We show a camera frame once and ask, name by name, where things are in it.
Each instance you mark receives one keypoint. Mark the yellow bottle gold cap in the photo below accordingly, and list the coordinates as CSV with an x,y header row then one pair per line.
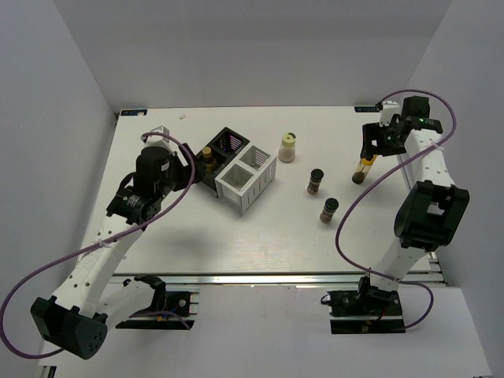
x,y
207,155

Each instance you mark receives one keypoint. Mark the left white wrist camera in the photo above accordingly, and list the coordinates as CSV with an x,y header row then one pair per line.
x,y
157,138

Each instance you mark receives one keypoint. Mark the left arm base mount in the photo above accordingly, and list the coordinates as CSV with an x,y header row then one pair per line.
x,y
170,309

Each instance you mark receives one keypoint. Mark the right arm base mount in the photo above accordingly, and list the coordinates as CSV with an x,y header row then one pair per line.
x,y
353,314

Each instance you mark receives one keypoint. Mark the aluminium table front rail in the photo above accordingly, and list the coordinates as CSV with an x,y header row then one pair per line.
x,y
283,278

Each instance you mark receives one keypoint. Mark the black two-slot organizer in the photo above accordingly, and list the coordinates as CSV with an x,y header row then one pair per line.
x,y
226,145

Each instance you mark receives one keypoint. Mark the white two-slot organizer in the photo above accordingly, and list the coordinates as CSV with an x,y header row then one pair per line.
x,y
246,177

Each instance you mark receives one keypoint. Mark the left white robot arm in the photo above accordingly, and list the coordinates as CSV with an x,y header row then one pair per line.
x,y
77,317

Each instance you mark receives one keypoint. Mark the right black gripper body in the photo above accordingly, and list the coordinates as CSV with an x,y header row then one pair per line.
x,y
388,143

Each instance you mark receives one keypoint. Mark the brown spice bottle black cap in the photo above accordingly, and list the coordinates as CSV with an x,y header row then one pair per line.
x,y
315,179

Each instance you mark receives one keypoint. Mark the blue table sticker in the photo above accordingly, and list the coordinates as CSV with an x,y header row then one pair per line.
x,y
366,109
133,112

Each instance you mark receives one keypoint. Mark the right blue table sticker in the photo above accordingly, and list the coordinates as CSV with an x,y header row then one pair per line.
x,y
366,109

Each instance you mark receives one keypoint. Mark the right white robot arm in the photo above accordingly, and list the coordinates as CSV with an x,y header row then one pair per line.
x,y
434,207

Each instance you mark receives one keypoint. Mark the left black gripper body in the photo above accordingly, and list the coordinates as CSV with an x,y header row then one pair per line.
x,y
167,184

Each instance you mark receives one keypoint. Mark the white bottle yellow cap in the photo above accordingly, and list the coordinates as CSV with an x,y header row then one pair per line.
x,y
286,152

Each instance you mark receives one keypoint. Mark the amber bottle orange cap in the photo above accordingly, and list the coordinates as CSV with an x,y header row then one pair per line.
x,y
363,168

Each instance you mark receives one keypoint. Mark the left blue table sticker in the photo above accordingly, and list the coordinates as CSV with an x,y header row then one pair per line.
x,y
133,112

